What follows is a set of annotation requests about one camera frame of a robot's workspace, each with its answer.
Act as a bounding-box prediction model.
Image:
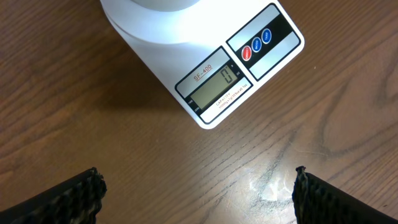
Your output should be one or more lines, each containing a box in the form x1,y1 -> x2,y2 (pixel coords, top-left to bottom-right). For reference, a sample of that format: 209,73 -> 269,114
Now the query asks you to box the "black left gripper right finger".
292,166 -> 397,224

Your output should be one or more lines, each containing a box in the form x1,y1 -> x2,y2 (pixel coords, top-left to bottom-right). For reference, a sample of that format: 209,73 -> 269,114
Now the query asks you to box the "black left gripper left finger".
1,167 -> 107,223

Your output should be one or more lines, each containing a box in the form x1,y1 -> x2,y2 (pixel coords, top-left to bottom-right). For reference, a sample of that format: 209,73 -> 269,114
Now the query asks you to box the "white digital kitchen scale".
101,0 -> 305,129

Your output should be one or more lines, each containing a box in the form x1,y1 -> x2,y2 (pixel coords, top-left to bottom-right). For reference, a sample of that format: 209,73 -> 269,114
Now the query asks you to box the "grey plastic bowl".
132,0 -> 200,12

